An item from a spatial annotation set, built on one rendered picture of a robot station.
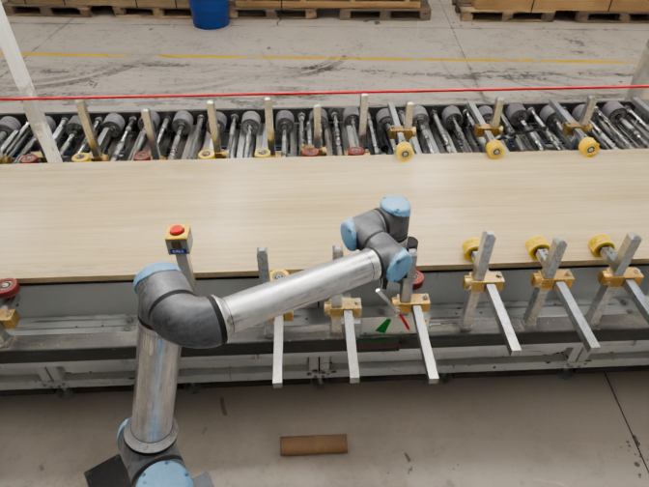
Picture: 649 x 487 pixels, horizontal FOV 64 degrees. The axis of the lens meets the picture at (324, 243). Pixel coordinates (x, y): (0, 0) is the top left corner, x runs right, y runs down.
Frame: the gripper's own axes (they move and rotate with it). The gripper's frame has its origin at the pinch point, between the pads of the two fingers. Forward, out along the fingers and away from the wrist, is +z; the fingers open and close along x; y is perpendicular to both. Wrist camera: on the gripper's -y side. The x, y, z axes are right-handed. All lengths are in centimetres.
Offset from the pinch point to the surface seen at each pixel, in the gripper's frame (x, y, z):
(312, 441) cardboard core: -4, -26, 92
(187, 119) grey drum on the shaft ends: 156, -92, 16
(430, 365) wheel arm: -21.0, 14.0, 14.4
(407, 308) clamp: 5.1, 10.9, 16.1
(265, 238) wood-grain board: 41, -42, 10
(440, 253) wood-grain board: 28.3, 27.6, 10.9
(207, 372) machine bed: 28, -76, 83
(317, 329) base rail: 8.9, -22.1, 30.0
